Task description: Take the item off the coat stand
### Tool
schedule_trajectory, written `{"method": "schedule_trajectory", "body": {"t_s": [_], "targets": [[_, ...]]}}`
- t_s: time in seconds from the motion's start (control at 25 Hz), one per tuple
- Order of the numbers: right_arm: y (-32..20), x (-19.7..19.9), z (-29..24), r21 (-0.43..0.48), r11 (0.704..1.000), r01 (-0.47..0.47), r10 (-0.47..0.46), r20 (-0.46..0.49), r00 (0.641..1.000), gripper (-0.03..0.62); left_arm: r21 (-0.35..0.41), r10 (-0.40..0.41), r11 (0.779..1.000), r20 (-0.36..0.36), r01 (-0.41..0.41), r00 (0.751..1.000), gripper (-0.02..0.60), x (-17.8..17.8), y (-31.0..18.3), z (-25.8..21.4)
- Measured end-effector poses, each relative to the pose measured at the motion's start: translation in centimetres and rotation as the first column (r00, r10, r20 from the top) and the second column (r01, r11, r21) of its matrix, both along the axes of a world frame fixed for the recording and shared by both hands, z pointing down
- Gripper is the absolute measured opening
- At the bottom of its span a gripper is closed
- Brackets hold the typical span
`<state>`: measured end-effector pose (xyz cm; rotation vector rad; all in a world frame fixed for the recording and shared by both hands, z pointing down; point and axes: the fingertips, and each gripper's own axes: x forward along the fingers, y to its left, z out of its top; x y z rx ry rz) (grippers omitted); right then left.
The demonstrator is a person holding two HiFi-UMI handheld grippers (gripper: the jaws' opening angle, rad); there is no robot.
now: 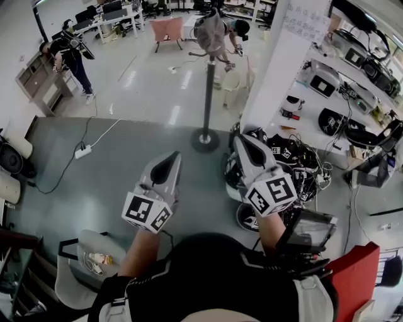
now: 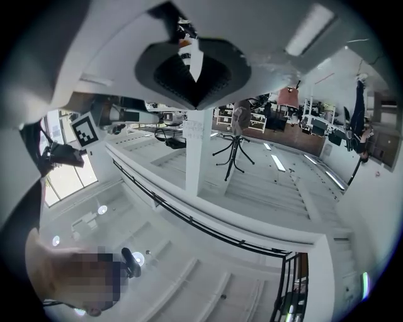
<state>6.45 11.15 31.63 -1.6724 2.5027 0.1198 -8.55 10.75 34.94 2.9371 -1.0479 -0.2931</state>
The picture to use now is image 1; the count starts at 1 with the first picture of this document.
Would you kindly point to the dark wooden shelf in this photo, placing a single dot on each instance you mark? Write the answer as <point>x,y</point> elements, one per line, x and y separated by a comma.
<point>19,283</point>

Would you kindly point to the grey cap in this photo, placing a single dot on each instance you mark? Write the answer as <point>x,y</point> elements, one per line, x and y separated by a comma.
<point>210,31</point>

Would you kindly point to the black coat rack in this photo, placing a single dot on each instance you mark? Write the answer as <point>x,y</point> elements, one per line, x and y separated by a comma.
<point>207,100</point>

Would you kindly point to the cream cushion roll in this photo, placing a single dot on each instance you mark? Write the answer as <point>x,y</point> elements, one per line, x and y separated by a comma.
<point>17,143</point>
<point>9,188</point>

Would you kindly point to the handwritten paper sign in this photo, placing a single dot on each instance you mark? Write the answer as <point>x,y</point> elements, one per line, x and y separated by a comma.
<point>305,22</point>

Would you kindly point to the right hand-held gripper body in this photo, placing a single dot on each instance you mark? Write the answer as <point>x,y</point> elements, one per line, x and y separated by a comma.
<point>267,176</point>

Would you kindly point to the black pillar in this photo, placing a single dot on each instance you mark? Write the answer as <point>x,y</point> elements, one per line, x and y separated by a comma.
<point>39,19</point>

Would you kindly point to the wooden cabinet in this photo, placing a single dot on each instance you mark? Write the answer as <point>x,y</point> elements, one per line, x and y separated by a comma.
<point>37,81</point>

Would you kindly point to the white power strip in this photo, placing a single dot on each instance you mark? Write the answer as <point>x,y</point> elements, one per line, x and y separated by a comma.
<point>82,152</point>

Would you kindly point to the white office desk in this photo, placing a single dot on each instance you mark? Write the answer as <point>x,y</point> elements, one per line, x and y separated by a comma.
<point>126,17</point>

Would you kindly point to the person's left forearm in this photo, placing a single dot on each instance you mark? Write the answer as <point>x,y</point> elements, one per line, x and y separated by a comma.
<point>138,251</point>

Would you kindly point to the gray chair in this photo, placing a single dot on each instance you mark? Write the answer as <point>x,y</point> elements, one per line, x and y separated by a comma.
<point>72,283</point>

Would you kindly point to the white equipment shelf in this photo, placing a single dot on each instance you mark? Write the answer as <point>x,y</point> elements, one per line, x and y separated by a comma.
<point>315,105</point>

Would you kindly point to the small drink bottle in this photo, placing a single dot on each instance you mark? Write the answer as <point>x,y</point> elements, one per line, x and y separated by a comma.
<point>102,258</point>

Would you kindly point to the beige plastic stool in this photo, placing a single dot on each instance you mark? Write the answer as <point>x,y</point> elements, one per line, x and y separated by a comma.
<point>231,83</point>

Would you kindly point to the pink armchair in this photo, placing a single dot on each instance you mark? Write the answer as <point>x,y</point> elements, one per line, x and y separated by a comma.
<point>167,28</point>

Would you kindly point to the person's right forearm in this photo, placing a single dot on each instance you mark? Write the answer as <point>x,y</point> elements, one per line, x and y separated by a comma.
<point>270,232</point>

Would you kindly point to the person's black-clothed torso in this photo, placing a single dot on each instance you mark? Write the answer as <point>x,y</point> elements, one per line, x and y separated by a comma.
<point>204,276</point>

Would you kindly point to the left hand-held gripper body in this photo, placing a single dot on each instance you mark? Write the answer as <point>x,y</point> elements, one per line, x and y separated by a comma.
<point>163,188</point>

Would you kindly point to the red chair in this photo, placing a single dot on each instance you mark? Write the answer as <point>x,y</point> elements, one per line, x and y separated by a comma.
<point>355,270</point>

